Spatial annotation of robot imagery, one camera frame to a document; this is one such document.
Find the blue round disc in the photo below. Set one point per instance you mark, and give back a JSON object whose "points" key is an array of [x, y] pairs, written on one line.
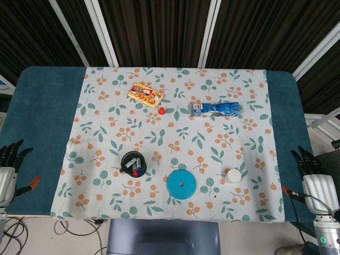
{"points": [[182, 184]]}

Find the blue marker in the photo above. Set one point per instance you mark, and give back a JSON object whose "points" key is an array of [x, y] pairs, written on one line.
{"points": [[139, 167]]}

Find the teal table cover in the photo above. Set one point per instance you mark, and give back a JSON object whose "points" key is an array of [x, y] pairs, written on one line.
{"points": [[40, 111]]}

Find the grey marker pen black cap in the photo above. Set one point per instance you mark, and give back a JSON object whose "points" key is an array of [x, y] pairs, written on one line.
{"points": [[130, 163]]}

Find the white blue sign board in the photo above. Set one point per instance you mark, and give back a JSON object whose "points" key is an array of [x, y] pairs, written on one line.
{"points": [[4, 85]]}

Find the white metal rack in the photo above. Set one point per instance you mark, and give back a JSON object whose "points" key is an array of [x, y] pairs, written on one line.
{"points": [[322, 125]]}

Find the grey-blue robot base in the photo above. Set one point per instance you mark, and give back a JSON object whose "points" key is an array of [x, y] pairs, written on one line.
{"points": [[163, 239]]}

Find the yellow curry box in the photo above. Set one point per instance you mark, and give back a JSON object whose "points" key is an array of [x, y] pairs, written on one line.
{"points": [[144, 95]]}

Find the black mesh chair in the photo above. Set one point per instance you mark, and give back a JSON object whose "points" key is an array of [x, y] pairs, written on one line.
{"points": [[328, 162]]}

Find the black pen cup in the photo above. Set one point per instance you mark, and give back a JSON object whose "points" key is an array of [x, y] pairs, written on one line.
{"points": [[127, 156]]}

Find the red marker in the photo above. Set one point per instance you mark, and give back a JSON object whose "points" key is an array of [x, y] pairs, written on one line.
{"points": [[135, 170]]}

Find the white frame post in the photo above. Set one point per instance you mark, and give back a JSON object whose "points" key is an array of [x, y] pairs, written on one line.
{"points": [[210, 33], [316, 50], [102, 33], [70, 33]]}

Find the red bottle cap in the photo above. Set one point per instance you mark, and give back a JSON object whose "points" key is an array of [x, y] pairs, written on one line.
{"points": [[161, 111]]}

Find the floral print tablecloth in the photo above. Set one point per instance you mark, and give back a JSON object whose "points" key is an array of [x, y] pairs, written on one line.
{"points": [[186, 143]]}

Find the white round jar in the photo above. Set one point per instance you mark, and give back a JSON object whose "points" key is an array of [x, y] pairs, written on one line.
{"points": [[233, 176]]}

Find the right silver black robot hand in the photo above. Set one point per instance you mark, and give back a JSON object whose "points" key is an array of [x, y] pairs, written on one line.
{"points": [[320, 191]]}

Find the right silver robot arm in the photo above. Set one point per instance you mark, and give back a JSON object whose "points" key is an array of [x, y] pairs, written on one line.
{"points": [[326, 236]]}

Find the grey shoe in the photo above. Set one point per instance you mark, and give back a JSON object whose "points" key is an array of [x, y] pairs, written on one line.
{"points": [[288, 250]]}

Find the blue cookie package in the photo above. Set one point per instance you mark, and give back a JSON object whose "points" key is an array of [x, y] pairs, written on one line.
{"points": [[216, 109]]}

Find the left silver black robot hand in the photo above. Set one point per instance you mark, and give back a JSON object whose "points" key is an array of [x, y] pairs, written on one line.
{"points": [[6, 183]]}

